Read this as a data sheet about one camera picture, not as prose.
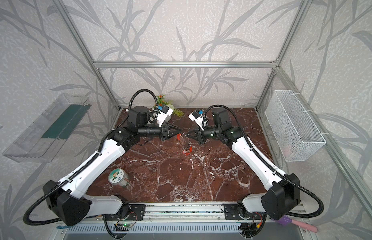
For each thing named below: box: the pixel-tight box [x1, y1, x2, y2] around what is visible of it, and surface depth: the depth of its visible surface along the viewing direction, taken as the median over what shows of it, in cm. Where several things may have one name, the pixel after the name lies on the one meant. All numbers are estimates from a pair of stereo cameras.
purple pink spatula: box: [274, 216, 318, 233], surface depth 71 cm
